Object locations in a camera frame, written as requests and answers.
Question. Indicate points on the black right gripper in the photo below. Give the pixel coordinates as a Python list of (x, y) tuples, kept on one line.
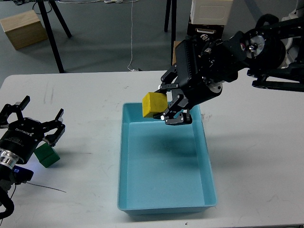
[(192, 86)]

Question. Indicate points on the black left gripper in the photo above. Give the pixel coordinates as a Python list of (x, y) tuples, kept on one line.
[(20, 140)]

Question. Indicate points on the yellow wooden block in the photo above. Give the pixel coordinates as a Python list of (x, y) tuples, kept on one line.
[(153, 103)]

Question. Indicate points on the green wooden block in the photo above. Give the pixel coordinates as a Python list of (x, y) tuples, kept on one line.
[(46, 155)]

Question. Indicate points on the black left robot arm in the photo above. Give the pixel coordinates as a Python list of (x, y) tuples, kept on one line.
[(12, 173)]

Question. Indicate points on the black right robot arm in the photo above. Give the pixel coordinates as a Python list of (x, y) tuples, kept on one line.
[(262, 51)]

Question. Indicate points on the white appliance box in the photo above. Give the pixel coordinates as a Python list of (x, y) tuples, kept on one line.
[(210, 12)]

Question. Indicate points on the light wooden box left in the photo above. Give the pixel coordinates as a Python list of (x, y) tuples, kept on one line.
[(24, 29)]

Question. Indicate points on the wooden stool centre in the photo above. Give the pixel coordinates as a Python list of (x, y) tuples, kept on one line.
[(175, 44)]

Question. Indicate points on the blue plastic bin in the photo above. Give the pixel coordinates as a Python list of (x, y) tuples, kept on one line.
[(163, 168)]

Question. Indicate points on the black table legs centre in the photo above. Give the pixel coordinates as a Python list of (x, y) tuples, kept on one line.
[(170, 18)]

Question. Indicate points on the black tripod legs left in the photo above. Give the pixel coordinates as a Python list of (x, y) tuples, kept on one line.
[(49, 30)]

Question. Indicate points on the white office chair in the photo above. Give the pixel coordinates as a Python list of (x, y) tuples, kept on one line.
[(292, 45)]

